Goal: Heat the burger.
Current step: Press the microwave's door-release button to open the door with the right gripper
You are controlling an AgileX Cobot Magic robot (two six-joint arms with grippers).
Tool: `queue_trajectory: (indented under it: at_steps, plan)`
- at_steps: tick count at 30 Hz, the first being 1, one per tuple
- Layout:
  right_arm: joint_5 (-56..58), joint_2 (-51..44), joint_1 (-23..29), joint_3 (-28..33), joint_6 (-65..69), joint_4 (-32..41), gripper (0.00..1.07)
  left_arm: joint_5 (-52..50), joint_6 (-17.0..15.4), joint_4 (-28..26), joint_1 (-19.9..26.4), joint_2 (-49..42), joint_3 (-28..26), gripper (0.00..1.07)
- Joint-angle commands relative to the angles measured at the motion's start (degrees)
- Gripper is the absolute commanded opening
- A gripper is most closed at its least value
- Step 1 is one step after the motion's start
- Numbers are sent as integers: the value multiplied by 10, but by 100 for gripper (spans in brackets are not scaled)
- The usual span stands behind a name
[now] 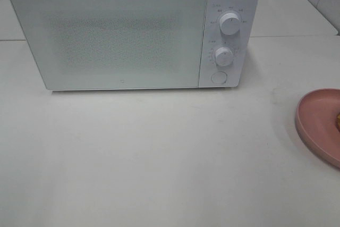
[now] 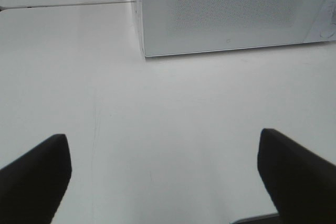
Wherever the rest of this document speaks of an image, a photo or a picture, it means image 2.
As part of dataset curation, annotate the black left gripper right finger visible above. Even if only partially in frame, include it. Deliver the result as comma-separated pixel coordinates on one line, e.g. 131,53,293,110
257,129,335,223

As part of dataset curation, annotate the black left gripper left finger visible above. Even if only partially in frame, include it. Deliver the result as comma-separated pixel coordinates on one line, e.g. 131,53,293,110
1,134,72,223

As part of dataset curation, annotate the white microwave door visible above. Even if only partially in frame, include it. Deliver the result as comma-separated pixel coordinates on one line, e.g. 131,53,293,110
139,0,334,57

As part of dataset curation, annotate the white microwave oven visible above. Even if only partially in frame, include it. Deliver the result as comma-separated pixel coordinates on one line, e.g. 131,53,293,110
133,0,336,57

